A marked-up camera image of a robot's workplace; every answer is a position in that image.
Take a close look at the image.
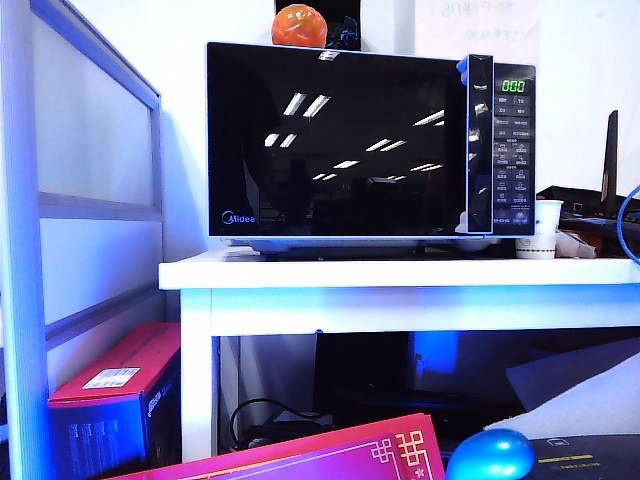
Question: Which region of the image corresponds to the white foam sheet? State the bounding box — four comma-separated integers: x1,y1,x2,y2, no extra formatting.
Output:
482,337,640,436

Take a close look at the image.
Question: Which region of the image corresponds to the black router with antenna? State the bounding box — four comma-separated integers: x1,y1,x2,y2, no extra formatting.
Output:
536,109,640,236

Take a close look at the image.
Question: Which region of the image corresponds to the white paper cup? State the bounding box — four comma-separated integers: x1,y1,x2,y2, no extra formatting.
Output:
514,199,565,260

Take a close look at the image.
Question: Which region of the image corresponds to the glossy blue egg-shaped object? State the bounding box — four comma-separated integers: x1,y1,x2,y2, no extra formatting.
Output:
444,427,537,480

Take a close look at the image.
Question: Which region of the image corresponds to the pink gift box gold pattern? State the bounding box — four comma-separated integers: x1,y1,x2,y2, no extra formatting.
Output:
104,412,447,480

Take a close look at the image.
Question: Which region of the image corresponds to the orange fruit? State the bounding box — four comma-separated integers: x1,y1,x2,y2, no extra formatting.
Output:
271,3,329,48

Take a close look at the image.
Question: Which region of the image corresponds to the dark red box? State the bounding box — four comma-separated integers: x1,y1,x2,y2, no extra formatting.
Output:
559,219,640,259

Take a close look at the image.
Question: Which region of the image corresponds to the blue cable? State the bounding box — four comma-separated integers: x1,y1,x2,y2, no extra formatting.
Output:
615,183,640,266

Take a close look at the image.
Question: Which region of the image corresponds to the black box gold print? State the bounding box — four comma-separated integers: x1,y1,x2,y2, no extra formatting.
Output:
528,432,640,480

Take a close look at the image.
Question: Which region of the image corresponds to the white table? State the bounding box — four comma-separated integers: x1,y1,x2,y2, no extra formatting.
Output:
158,248,640,464

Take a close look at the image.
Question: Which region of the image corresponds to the small white red box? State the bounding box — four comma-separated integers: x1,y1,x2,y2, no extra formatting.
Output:
553,228,604,259

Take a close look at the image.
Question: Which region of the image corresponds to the black Midea microwave oven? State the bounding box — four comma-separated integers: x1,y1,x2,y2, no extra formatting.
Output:
206,41,496,239

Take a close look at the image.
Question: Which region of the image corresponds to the frosted office partition panel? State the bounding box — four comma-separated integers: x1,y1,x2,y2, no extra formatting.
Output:
0,0,167,480

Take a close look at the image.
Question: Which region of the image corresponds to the black white microwave oven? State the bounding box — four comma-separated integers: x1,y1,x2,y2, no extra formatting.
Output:
206,41,538,260

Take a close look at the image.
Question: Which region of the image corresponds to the red and black cardboard box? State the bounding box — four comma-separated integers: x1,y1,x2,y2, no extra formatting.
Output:
47,321,184,474

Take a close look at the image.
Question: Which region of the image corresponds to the black cable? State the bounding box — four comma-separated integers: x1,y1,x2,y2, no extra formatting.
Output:
228,397,337,451

